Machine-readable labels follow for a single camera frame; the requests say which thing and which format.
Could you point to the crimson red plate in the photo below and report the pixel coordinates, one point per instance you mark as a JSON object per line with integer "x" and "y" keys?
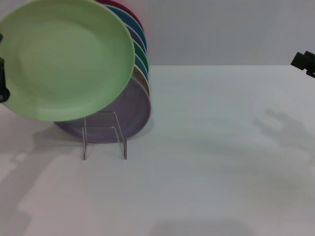
{"x": 120, "y": 4}

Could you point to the light blue plate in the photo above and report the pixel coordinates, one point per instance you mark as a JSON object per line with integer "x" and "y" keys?
{"x": 143, "y": 67}

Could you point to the beige plate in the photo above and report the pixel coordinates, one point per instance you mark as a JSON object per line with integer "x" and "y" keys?
{"x": 142, "y": 79}

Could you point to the lilac plate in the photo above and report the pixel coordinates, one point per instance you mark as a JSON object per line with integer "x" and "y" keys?
{"x": 133, "y": 110}

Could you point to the grey lavender plate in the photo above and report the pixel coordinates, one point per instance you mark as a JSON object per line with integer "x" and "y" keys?
{"x": 135, "y": 35}

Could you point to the light green plate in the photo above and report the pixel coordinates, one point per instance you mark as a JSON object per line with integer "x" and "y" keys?
{"x": 66, "y": 61}

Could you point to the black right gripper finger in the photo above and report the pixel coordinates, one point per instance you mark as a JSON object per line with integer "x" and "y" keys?
{"x": 299, "y": 61}
{"x": 310, "y": 64}

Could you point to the dark green plate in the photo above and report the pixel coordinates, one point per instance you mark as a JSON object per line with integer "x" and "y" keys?
{"x": 142, "y": 55}

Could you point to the deep blue plate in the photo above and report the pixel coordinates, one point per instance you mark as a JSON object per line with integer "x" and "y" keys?
{"x": 128, "y": 16}

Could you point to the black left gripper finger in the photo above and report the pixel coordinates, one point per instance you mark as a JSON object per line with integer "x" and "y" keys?
{"x": 1, "y": 37}
{"x": 3, "y": 83}

